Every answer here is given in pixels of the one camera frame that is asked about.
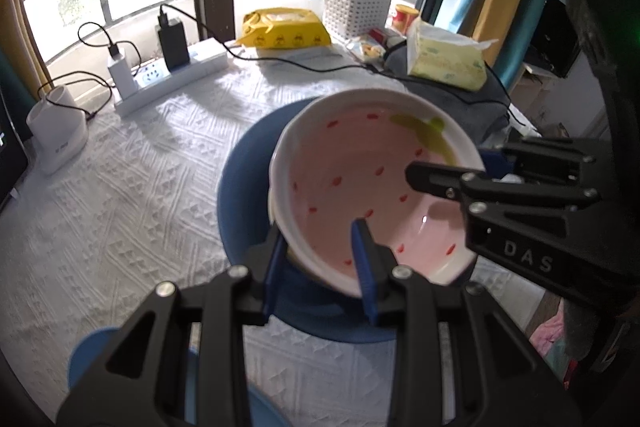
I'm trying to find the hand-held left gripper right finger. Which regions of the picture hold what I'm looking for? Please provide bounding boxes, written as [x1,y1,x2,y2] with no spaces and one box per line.
[350,217,582,427]

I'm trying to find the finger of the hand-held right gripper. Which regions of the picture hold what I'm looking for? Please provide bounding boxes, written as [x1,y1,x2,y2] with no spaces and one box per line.
[405,161,598,214]
[480,137,594,185]

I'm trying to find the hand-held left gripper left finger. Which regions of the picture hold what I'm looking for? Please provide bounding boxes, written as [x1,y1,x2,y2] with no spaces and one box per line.
[56,226,289,427]

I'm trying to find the white pink strawberry bowl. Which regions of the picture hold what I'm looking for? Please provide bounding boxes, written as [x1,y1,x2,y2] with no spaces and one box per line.
[269,88,489,299]

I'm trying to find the blue bowl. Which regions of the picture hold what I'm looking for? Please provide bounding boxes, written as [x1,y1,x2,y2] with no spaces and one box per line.
[217,99,501,345]

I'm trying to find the blue plate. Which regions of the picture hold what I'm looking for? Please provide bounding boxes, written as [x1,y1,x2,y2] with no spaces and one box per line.
[67,327,292,427]

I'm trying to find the person's right hand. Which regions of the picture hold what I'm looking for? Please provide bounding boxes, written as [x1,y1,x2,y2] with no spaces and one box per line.
[562,299,603,364]

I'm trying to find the black monitor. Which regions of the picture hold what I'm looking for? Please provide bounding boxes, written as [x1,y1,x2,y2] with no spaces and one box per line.
[525,0,582,78]

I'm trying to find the pale yellow tissue pack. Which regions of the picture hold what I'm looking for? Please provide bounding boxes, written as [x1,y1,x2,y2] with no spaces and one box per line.
[406,18,499,91]

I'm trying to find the snack packet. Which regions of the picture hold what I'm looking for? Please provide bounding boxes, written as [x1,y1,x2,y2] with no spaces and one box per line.
[347,36,387,64]

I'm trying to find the teal curtain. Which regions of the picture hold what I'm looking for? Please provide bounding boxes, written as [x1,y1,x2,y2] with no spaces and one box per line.
[495,0,564,94]

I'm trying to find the white textured tablecloth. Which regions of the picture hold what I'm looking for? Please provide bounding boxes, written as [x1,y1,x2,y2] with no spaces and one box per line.
[0,42,501,427]

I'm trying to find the red can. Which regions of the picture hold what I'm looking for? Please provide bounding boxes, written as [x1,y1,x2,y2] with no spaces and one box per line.
[391,4,421,38]

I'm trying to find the white perforated basket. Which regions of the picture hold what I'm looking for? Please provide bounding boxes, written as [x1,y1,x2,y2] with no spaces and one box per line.
[322,0,394,44]

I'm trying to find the yellow wipes pack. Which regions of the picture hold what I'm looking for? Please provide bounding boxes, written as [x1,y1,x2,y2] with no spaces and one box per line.
[235,8,332,51]

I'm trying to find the white power strip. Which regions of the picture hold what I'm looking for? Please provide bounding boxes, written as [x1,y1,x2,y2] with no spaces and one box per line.
[114,38,230,116]

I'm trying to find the white charger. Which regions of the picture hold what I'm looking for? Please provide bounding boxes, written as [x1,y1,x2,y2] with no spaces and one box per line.
[106,44,137,98]

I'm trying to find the black charger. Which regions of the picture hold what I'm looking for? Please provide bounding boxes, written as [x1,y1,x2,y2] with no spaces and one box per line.
[156,4,191,72]

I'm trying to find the white desk lamp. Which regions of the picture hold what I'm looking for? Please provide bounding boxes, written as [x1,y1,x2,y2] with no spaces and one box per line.
[26,86,90,176]

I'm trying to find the black tablet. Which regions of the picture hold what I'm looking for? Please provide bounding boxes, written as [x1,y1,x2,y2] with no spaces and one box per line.
[0,82,29,214]

